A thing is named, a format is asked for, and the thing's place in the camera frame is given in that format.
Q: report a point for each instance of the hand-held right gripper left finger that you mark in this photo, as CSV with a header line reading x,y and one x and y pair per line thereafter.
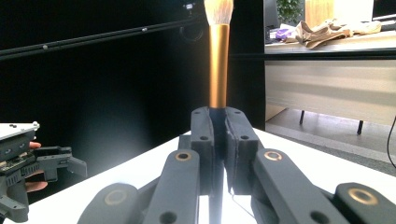
x,y
204,130

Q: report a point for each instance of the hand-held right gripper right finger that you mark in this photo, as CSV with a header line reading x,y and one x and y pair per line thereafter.
x,y
241,140

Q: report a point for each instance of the gold ferrule makeup brush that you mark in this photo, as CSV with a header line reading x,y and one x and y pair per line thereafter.
x,y
219,62

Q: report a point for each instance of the black curtain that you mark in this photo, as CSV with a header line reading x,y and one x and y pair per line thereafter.
x,y
109,99

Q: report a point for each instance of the white table sheet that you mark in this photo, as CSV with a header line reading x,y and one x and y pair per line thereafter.
x,y
311,174

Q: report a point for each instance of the beige office desk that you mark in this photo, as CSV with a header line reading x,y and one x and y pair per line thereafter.
x,y
327,81

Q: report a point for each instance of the purple item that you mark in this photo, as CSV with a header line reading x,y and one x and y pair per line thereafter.
x,y
284,33

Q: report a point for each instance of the black metal stand bar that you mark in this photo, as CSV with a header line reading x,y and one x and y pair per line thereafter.
x,y
93,38

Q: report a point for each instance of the beige cloth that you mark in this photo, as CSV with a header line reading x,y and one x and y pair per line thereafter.
x,y
323,32

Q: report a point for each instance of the green potted plant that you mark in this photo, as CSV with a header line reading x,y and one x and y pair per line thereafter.
x,y
289,9

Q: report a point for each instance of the wooden panel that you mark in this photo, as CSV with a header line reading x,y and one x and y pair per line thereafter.
x,y
319,12

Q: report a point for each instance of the dark monitor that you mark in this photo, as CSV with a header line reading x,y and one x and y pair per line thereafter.
x,y
384,7

